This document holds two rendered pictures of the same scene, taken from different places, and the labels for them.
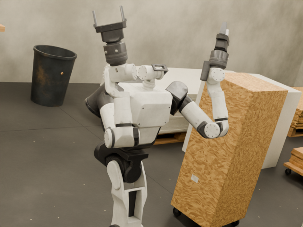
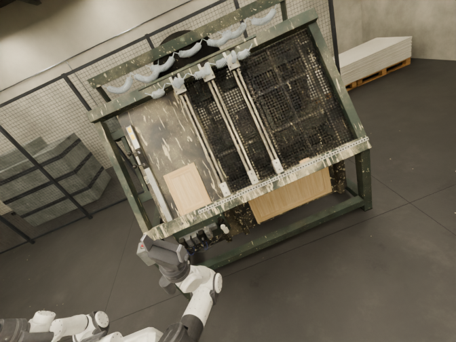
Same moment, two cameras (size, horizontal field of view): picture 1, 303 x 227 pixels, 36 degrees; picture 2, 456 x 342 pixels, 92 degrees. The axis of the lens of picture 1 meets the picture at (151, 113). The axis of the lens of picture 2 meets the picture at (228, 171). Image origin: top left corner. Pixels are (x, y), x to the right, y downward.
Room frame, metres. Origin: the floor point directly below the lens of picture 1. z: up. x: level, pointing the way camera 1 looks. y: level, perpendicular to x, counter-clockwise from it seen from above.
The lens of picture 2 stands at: (1.94, 0.77, 2.10)
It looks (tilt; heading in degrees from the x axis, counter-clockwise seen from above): 31 degrees down; 228
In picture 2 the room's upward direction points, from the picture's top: 25 degrees counter-clockwise
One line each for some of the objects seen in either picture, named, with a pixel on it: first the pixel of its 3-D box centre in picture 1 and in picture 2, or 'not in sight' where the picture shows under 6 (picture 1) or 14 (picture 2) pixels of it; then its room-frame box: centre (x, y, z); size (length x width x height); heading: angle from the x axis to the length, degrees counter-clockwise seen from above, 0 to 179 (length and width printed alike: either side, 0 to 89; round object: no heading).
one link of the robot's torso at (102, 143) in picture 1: (118, 156); not in sight; (2.17, 0.11, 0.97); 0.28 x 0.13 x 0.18; 44
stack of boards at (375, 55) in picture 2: not in sight; (342, 72); (-3.96, -0.65, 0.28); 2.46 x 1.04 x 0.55; 134
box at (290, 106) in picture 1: (241, 121); not in sight; (5.09, -1.02, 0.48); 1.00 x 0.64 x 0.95; 134
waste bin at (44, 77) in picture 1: (51, 76); not in sight; (5.47, 1.31, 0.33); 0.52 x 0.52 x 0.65
